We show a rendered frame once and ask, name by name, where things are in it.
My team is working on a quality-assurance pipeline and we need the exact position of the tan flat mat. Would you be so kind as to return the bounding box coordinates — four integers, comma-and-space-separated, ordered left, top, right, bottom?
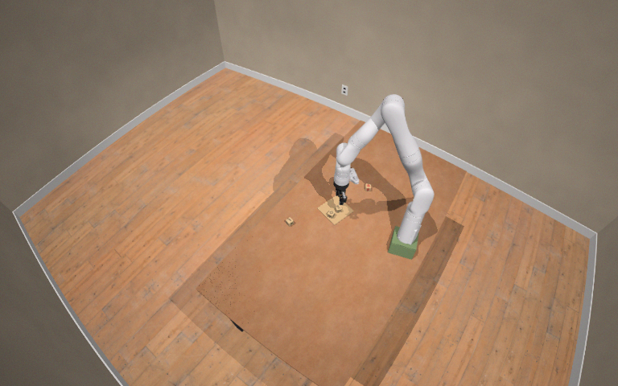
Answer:
317, 196, 354, 225

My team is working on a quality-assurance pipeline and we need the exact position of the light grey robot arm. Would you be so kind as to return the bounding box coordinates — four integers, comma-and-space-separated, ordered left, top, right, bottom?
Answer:
334, 94, 434, 244

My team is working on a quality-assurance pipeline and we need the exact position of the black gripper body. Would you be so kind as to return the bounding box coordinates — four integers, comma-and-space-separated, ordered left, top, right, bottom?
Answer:
333, 182, 349, 195

